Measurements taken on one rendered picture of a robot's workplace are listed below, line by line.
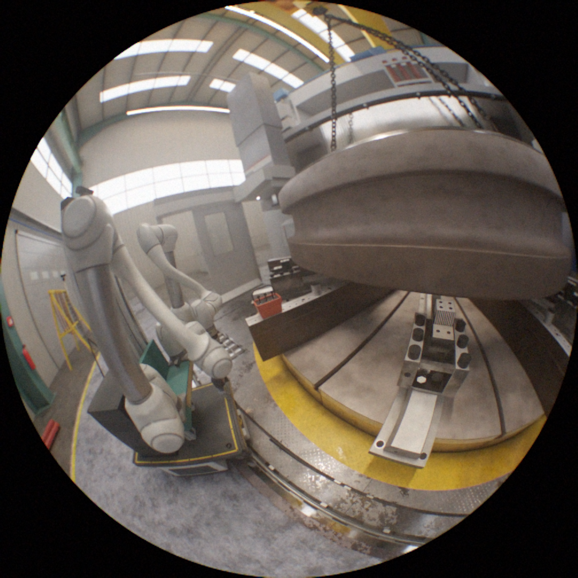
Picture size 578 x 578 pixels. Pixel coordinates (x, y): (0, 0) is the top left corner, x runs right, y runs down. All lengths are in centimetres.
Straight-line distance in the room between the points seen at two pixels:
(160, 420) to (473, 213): 158
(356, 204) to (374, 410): 130
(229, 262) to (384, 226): 368
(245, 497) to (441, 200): 211
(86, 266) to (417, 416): 126
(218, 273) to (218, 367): 371
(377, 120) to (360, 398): 489
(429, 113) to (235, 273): 601
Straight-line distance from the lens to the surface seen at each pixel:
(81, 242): 45
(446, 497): 148
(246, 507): 142
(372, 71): 744
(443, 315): 98
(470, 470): 158
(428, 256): 101
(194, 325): 69
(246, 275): 451
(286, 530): 136
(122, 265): 64
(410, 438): 92
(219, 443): 121
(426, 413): 100
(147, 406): 58
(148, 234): 105
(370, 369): 130
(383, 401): 116
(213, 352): 55
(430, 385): 106
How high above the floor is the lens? 130
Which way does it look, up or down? 20 degrees down
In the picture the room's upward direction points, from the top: 13 degrees counter-clockwise
